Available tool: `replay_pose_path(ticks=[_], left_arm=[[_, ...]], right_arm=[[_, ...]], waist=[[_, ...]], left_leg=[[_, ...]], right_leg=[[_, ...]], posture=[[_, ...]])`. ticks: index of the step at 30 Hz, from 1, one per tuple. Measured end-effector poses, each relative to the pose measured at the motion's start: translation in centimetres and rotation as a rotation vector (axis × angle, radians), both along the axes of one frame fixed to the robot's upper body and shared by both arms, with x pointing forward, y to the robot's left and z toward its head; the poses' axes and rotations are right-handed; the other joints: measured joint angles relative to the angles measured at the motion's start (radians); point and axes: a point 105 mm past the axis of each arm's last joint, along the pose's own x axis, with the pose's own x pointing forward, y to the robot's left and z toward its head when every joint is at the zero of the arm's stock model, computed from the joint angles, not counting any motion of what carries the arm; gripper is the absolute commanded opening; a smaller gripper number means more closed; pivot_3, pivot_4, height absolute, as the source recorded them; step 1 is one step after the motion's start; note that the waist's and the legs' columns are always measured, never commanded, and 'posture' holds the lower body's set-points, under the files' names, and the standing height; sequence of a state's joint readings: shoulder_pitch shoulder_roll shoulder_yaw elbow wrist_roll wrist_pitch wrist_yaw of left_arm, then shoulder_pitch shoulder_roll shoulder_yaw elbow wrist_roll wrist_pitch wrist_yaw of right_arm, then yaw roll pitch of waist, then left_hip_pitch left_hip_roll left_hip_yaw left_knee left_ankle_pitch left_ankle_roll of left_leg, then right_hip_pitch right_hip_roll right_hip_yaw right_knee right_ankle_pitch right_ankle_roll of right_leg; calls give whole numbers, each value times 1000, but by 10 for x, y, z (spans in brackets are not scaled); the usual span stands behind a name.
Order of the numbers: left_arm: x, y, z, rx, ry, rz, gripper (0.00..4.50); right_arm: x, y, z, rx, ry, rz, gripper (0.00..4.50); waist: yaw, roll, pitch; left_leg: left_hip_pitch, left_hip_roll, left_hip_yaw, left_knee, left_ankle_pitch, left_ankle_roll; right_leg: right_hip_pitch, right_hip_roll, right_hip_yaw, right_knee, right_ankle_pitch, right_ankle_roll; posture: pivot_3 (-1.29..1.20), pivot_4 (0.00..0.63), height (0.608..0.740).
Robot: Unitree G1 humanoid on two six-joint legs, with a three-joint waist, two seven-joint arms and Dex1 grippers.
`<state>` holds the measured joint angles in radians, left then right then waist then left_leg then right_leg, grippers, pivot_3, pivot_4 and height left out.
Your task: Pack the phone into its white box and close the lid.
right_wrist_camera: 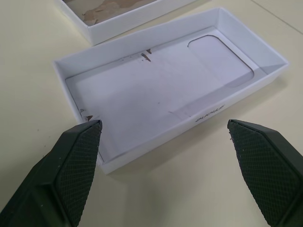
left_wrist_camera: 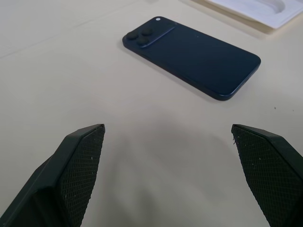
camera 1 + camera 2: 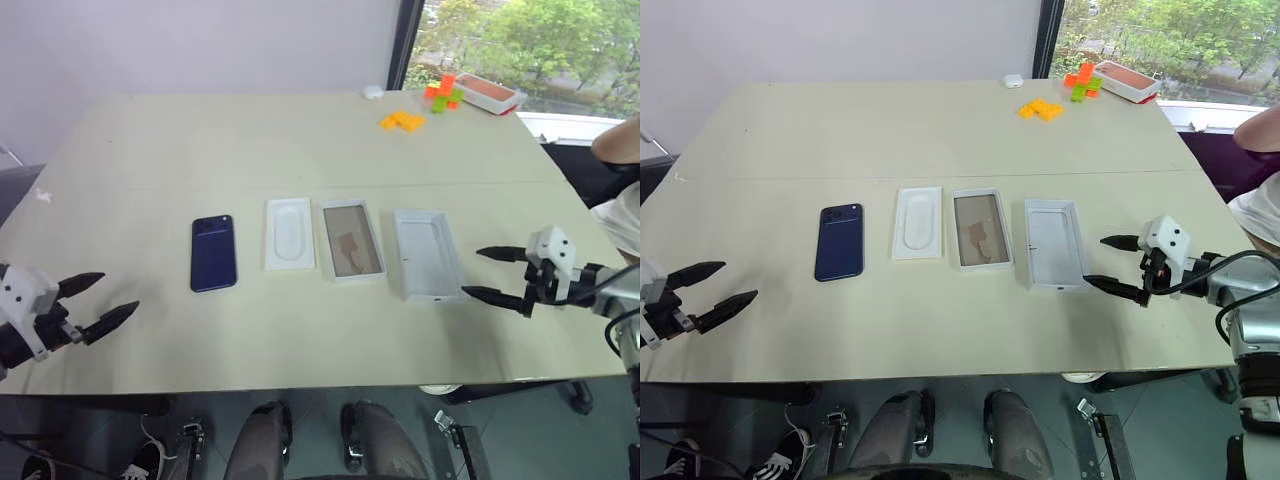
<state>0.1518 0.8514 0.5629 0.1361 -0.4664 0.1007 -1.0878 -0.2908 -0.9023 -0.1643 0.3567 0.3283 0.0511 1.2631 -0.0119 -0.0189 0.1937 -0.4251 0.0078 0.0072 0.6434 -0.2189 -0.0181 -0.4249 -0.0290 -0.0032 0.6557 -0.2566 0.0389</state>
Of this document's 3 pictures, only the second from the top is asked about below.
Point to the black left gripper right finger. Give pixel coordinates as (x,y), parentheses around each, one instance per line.
(267,170)

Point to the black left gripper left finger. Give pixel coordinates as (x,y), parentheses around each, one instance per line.
(78,170)

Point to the dark blue smartphone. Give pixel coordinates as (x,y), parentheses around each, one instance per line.
(194,56)

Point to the white phone box base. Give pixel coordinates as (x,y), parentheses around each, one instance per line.
(260,14)

